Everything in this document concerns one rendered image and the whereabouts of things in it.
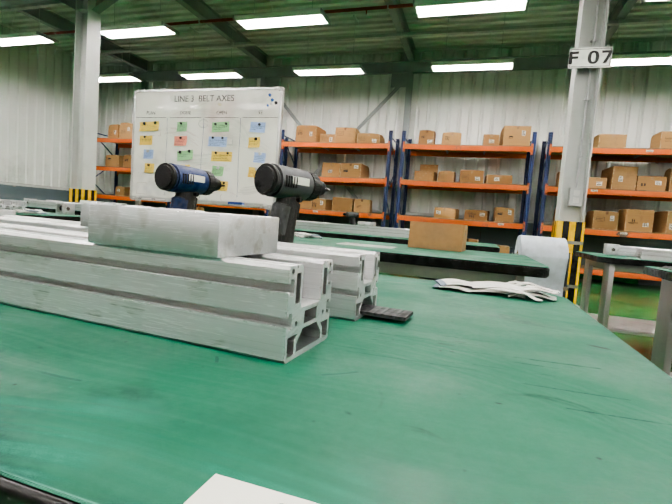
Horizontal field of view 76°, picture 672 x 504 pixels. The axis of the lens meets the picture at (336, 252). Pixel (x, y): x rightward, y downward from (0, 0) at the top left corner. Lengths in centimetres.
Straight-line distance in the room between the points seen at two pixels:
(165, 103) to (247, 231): 396
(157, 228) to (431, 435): 30
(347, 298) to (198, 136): 362
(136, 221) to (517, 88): 1116
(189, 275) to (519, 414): 31
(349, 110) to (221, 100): 801
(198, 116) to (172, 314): 373
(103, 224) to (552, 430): 43
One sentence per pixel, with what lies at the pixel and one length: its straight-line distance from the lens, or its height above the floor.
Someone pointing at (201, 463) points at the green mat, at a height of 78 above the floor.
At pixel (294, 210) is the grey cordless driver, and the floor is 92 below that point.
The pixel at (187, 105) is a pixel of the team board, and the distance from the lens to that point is 422.
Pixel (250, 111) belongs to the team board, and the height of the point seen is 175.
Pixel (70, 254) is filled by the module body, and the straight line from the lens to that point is 55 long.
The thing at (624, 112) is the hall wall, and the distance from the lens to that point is 1160.
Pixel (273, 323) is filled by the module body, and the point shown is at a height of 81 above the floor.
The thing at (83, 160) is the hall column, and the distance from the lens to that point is 907.
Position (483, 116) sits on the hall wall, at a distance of 1124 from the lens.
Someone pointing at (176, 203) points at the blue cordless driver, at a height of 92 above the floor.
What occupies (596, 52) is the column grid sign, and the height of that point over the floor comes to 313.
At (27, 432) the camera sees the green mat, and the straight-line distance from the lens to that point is 30.
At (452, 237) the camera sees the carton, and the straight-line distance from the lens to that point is 248.
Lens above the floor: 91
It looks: 4 degrees down
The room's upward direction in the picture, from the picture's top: 4 degrees clockwise
